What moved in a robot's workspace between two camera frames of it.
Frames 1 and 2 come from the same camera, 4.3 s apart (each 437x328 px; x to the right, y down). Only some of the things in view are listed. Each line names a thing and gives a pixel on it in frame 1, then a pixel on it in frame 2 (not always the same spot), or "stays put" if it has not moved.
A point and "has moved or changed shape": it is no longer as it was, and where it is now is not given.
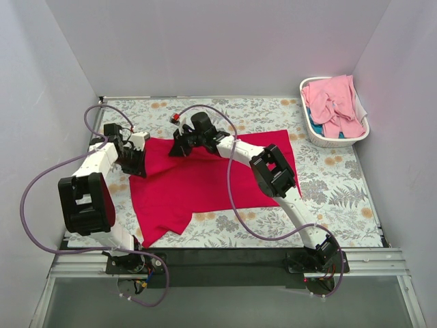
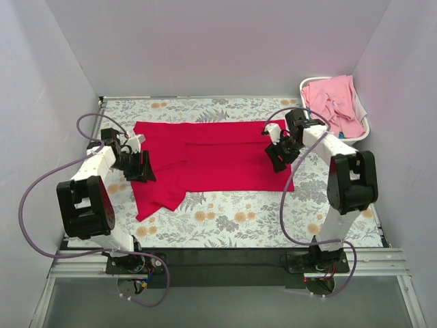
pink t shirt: [332, 102] stays put
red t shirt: [197, 180] has moved or changed shape
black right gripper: [186, 139] -> [280, 153]
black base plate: [229, 268] stays put
